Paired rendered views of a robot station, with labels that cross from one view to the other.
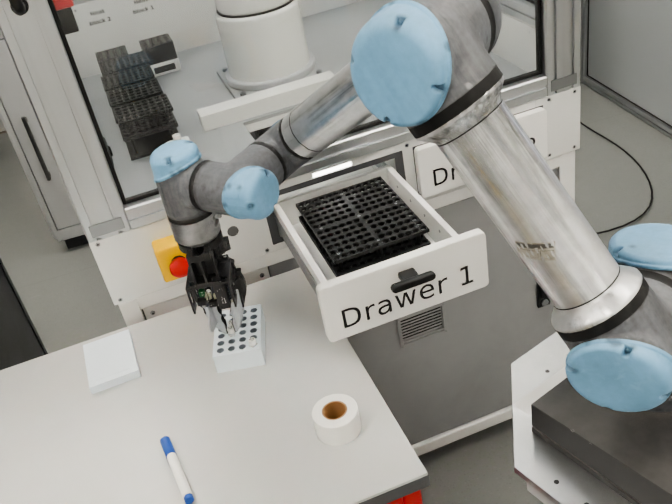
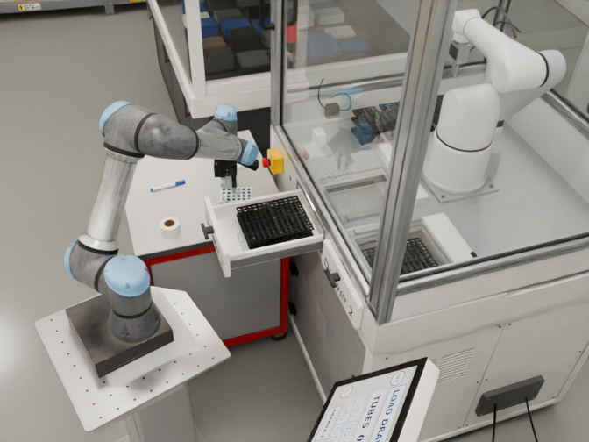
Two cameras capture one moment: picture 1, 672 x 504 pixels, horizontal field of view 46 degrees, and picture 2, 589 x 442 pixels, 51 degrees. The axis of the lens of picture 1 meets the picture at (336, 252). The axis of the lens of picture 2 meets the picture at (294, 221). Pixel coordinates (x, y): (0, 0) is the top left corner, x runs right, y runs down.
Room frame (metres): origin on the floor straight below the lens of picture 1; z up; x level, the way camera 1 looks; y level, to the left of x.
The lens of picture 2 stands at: (1.10, -1.60, 2.33)
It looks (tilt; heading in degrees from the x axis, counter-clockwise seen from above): 43 degrees down; 83
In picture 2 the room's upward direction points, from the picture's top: 2 degrees clockwise
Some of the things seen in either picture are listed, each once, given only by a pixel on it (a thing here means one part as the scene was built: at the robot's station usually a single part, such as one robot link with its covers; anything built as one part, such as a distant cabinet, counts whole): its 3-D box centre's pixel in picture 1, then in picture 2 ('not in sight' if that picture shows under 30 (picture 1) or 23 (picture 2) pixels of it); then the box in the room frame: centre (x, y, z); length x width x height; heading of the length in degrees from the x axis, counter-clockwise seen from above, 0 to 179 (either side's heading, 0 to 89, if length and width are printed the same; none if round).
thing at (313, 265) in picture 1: (360, 230); (276, 224); (1.22, -0.05, 0.86); 0.40 x 0.26 x 0.06; 13
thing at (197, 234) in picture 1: (197, 224); not in sight; (1.06, 0.20, 1.04); 0.08 x 0.08 x 0.05
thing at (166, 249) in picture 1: (177, 257); (274, 160); (1.24, 0.29, 0.88); 0.07 x 0.05 x 0.07; 103
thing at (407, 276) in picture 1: (410, 277); (208, 230); (0.99, -0.11, 0.91); 0.07 x 0.04 x 0.01; 103
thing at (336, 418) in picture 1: (336, 419); (169, 227); (0.84, 0.05, 0.78); 0.07 x 0.07 x 0.04
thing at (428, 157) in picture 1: (482, 152); (341, 282); (1.40, -0.33, 0.87); 0.29 x 0.02 x 0.11; 103
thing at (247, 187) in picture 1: (242, 184); (212, 139); (1.02, 0.11, 1.11); 0.11 x 0.11 x 0.08; 53
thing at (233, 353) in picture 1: (239, 337); (236, 197); (1.08, 0.20, 0.78); 0.12 x 0.08 x 0.04; 178
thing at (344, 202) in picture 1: (361, 230); (273, 224); (1.21, -0.05, 0.87); 0.22 x 0.18 x 0.06; 13
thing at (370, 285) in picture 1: (405, 285); (216, 235); (1.02, -0.10, 0.87); 0.29 x 0.02 x 0.11; 103
